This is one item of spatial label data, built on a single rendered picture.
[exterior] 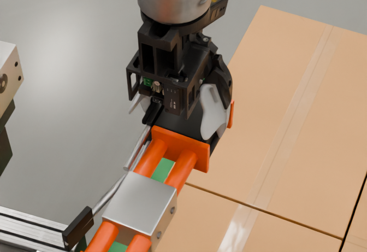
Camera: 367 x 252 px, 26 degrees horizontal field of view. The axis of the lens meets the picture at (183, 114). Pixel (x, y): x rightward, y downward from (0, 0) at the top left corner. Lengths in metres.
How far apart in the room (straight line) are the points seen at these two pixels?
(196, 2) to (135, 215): 0.26
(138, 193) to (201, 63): 0.17
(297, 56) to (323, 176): 0.36
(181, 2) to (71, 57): 1.99
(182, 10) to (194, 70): 0.09
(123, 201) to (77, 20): 2.01
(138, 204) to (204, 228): 0.77
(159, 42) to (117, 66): 1.91
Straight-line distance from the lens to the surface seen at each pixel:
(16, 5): 2.96
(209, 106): 0.90
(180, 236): 1.65
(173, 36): 0.78
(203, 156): 0.94
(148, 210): 0.89
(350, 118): 1.87
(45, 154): 2.48
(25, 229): 2.07
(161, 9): 0.77
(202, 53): 0.85
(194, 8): 0.77
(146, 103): 0.97
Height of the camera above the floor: 1.95
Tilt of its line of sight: 50 degrees down
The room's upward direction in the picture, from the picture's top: straight up
